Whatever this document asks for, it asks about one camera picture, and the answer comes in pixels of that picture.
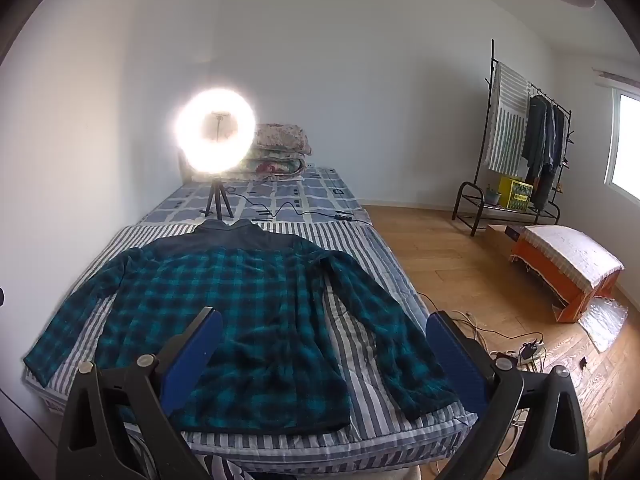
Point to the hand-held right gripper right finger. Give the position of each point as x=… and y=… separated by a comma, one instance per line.
x=457, y=355

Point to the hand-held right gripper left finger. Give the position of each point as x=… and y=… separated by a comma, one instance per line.
x=192, y=360

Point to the teal plaid fleece jacket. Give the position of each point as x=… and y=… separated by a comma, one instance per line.
x=260, y=300

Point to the dark hanging clothes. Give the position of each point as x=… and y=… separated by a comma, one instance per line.
x=537, y=135

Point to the black clothes rack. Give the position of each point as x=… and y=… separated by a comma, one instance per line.
x=492, y=55

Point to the white power strip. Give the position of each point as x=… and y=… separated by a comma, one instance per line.
x=532, y=352

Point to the bed with striped cover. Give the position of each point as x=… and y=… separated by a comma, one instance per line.
x=370, y=260

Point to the orange box with white cover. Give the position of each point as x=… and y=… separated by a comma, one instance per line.
x=565, y=260

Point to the clear plastic sheet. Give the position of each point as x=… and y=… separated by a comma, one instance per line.
x=605, y=325

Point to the small potted plant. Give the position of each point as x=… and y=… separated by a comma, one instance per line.
x=494, y=196

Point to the black tripod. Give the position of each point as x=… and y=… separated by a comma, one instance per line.
x=216, y=195

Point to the yellow box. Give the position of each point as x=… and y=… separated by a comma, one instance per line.
x=515, y=192

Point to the blue checked bedsheet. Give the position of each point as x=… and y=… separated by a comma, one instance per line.
x=310, y=190

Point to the striped hanging cloth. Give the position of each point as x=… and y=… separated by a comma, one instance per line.
x=505, y=125

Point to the window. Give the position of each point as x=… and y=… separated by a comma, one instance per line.
x=625, y=145

